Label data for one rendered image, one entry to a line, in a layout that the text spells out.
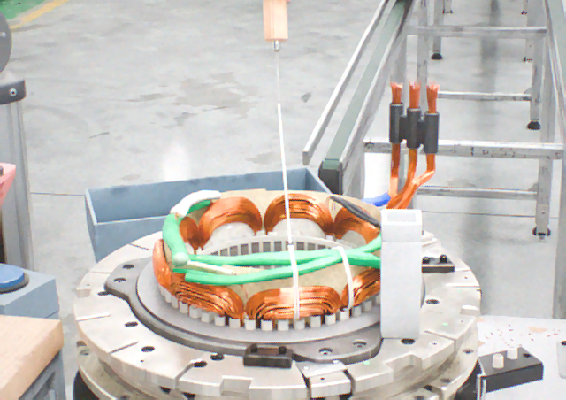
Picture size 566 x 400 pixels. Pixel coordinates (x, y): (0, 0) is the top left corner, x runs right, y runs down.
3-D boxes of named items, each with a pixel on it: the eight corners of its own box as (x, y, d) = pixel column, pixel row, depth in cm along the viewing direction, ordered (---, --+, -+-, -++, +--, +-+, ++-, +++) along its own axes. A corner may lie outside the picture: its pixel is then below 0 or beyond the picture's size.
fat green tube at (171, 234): (188, 280, 83) (187, 254, 82) (135, 277, 83) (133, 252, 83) (226, 206, 96) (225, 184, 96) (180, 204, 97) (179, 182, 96)
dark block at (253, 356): (246, 357, 82) (245, 340, 81) (294, 359, 81) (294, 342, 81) (242, 366, 80) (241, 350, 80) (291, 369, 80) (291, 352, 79)
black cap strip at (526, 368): (543, 379, 141) (544, 363, 140) (434, 405, 135) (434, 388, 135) (519, 361, 145) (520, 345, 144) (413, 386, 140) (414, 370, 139)
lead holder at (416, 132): (438, 155, 92) (439, 113, 91) (386, 153, 93) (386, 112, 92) (439, 140, 96) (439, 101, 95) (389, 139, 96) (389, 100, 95)
